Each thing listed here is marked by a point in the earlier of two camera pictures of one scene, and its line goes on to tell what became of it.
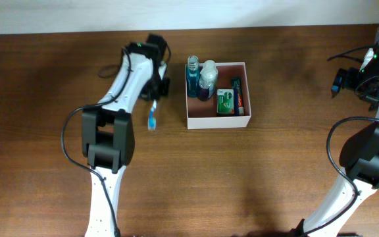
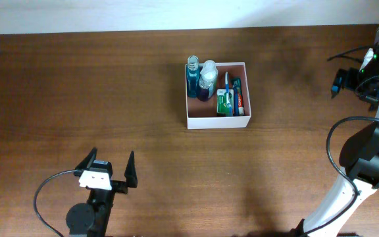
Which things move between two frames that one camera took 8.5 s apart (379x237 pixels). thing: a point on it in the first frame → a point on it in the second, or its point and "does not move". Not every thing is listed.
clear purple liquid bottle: (207, 81) does not move
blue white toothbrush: (152, 120) → (229, 106)
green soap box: (225, 101) does not move
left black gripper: (164, 89) → (130, 176)
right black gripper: (349, 83) does not move
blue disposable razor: (236, 102) does not move
